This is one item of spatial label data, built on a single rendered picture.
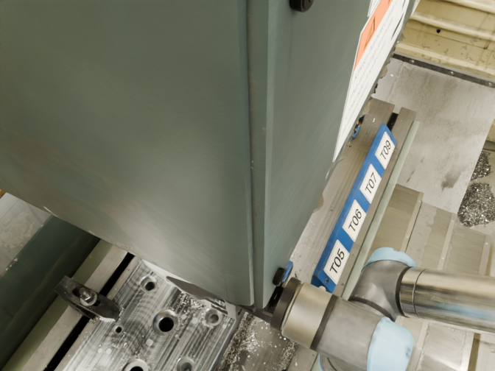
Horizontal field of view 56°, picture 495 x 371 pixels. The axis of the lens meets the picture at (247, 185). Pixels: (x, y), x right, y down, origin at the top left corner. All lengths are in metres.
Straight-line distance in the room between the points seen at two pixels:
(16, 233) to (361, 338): 0.79
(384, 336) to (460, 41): 1.05
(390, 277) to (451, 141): 0.82
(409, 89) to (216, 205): 1.35
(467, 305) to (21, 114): 0.57
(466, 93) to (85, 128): 1.40
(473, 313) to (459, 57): 0.99
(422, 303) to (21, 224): 0.83
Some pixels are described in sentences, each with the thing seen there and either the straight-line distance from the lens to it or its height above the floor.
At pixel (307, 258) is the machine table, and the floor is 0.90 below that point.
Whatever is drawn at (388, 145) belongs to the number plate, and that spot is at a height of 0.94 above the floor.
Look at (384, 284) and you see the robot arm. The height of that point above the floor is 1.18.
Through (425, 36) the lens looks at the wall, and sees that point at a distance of 1.50.
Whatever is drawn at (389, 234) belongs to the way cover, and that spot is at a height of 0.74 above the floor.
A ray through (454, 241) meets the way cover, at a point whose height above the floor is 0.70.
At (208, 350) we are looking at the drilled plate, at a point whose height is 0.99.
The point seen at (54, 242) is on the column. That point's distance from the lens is 1.27.
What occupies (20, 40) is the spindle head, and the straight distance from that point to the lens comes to 0.18.
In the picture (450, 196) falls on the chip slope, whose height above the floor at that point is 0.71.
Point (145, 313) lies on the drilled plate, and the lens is 0.91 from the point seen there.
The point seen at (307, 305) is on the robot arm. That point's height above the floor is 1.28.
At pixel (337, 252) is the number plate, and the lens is 0.99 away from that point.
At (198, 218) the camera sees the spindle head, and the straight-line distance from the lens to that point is 0.20.
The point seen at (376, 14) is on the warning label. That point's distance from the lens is 0.27.
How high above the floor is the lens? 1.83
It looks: 56 degrees down
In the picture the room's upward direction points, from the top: 2 degrees counter-clockwise
